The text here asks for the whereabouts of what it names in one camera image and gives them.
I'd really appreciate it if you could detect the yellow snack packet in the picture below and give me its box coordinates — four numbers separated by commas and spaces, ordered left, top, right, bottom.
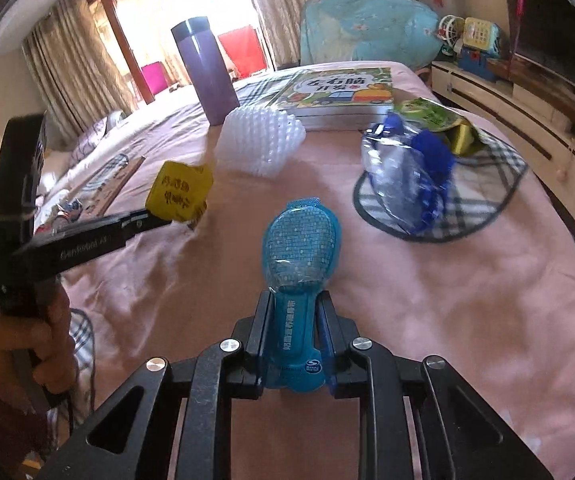
146, 161, 214, 224

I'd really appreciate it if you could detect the green snack packet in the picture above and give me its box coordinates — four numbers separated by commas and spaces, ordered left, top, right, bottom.
396, 97, 484, 157

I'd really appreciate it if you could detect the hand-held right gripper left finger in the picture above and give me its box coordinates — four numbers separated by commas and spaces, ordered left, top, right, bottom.
42, 289, 274, 480

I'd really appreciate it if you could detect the white foam fruit net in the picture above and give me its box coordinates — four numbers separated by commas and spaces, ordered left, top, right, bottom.
215, 105, 307, 179

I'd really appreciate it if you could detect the light blue blanket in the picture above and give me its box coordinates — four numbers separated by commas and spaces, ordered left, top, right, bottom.
299, 0, 444, 69

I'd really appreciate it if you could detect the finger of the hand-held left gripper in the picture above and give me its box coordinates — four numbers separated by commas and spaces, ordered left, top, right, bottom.
120, 208, 177, 244

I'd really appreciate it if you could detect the colourful children's book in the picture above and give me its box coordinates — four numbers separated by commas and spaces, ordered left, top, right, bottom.
266, 66, 396, 129

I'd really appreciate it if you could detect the black television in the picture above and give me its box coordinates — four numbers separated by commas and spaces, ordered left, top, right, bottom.
497, 0, 575, 107

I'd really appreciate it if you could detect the purple thermos bottle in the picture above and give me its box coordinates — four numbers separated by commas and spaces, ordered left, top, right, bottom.
170, 17, 236, 126

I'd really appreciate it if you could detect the magenta chair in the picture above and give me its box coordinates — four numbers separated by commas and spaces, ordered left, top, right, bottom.
140, 60, 169, 99

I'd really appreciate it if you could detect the plaid pillow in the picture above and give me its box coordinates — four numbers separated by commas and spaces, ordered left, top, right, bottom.
70, 110, 134, 162

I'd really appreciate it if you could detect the blue clear plastic wrapper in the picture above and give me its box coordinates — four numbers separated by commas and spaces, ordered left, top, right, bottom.
359, 114, 457, 237

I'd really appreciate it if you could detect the yellow blue toy register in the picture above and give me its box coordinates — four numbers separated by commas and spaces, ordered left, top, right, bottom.
455, 16, 511, 82

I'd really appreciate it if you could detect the blue plastic blister pack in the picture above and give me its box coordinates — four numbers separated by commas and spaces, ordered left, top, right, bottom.
260, 197, 344, 394

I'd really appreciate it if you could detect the red chair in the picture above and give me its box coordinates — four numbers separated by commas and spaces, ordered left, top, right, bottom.
217, 25, 269, 79

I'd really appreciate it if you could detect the person's left hand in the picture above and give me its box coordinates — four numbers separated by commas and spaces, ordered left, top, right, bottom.
0, 284, 79, 395

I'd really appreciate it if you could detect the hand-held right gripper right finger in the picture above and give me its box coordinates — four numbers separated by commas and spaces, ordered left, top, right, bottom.
316, 294, 554, 480

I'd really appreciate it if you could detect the white television cabinet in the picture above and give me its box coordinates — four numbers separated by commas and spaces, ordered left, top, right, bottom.
430, 55, 575, 234

